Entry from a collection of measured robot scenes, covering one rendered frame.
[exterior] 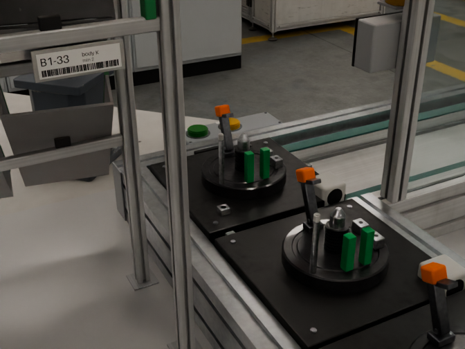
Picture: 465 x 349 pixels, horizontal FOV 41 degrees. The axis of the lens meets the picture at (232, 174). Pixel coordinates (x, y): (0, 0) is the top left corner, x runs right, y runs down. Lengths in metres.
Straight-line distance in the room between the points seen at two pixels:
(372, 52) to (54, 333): 0.59
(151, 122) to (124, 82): 0.71
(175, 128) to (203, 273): 0.23
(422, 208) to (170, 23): 0.58
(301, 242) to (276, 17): 4.37
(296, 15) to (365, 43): 4.37
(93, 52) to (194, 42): 3.68
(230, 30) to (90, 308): 3.57
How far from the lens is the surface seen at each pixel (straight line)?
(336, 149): 1.25
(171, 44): 0.65
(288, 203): 0.96
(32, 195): 1.27
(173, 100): 0.66
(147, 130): 1.48
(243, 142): 0.99
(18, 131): 0.81
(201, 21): 4.28
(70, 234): 1.13
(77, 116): 0.78
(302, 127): 1.24
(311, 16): 5.36
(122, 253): 1.06
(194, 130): 1.20
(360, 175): 1.17
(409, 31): 0.91
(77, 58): 0.62
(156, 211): 0.97
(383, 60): 0.92
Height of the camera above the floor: 1.47
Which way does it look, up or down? 29 degrees down
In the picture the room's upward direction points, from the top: straight up
